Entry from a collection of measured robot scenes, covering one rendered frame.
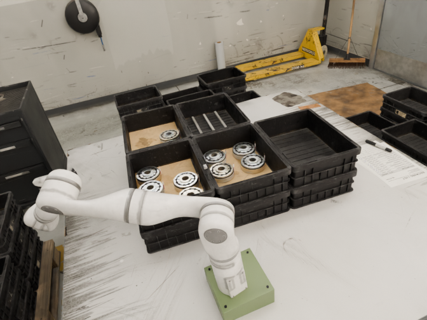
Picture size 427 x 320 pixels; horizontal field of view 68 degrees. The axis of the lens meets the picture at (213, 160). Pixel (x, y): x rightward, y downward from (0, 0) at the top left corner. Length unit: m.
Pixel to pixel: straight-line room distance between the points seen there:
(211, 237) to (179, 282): 0.39
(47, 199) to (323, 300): 0.85
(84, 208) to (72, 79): 3.69
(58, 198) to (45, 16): 3.58
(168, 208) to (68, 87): 3.78
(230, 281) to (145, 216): 0.33
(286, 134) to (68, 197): 1.06
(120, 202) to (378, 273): 0.86
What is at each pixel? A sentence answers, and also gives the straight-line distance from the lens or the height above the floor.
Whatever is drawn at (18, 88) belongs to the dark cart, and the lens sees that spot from 2.98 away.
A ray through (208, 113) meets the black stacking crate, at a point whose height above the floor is 0.83.
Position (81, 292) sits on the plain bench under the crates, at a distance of 1.29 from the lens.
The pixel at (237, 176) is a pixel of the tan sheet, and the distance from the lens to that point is 1.33.
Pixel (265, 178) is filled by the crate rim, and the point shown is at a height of 0.92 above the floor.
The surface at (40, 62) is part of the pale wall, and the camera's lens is 4.44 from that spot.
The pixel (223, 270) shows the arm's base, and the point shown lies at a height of 0.90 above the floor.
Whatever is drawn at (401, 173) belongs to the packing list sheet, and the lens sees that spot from 1.64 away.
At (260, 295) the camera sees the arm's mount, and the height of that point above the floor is 0.77.
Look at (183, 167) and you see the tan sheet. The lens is 1.43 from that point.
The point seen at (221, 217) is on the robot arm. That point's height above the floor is 1.09.
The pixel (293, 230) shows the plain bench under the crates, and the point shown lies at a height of 0.70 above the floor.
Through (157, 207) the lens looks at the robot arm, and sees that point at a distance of 0.82.
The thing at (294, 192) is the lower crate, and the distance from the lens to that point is 1.29.
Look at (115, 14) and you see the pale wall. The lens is 4.32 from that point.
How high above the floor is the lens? 1.66
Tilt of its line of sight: 35 degrees down
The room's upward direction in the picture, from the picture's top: 8 degrees counter-clockwise
